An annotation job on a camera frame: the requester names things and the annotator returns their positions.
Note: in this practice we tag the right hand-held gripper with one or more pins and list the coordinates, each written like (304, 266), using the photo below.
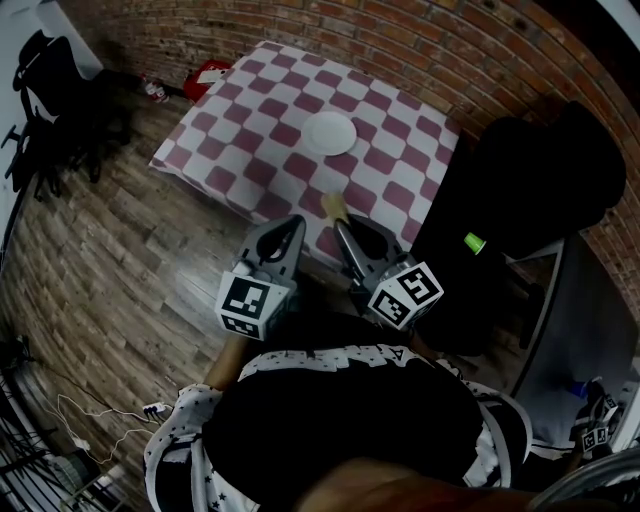
(400, 295)

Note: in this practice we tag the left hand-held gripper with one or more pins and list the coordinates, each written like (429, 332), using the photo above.
(250, 300)

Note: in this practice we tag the yellow scrub sponge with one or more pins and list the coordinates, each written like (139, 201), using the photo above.
(333, 205)

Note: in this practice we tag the white round plate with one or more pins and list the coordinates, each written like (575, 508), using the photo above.
(328, 133)

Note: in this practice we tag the person's right forearm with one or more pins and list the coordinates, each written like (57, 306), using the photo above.
(424, 347)

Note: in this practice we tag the person's left forearm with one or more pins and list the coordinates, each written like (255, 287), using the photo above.
(227, 362)

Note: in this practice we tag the green plastic cup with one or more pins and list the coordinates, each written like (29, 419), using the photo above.
(474, 243)

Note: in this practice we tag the black side table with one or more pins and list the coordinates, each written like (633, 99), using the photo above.
(465, 295)

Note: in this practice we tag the red white checkered tablecloth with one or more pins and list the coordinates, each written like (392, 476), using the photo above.
(260, 125)

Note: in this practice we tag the black star-print shirt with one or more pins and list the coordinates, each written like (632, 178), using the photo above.
(350, 415)

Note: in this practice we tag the red box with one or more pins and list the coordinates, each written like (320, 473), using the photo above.
(202, 82)

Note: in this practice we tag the black armchair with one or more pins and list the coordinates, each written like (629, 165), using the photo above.
(545, 170)

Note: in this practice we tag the red white cans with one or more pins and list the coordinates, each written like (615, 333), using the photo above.
(154, 90)

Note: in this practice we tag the white power strip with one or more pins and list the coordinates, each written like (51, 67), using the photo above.
(156, 410)

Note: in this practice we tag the grey desk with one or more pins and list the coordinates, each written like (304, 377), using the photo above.
(565, 340)

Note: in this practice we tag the blue cup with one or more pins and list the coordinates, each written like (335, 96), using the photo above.
(578, 387)

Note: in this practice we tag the black office chair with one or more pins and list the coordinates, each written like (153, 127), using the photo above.
(55, 110)

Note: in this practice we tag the spare hand-held gripper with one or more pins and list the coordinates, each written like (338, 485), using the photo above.
(597, 422)

